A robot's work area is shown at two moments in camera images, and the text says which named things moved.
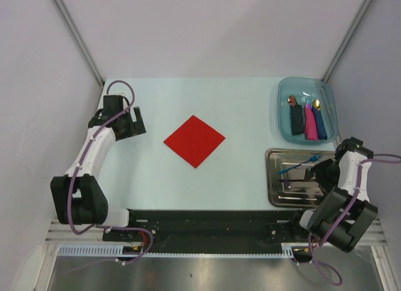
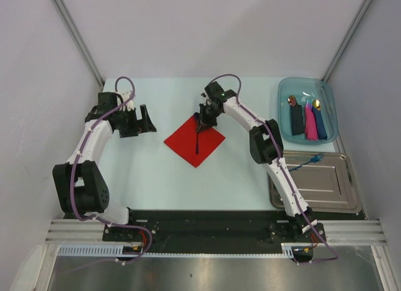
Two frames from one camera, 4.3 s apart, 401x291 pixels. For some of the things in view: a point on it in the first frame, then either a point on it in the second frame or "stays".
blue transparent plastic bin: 307,110 stays
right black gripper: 317,170 → 205,123
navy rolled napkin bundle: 319,123 stays
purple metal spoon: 286,180 → 196,117
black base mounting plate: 209,231 stays
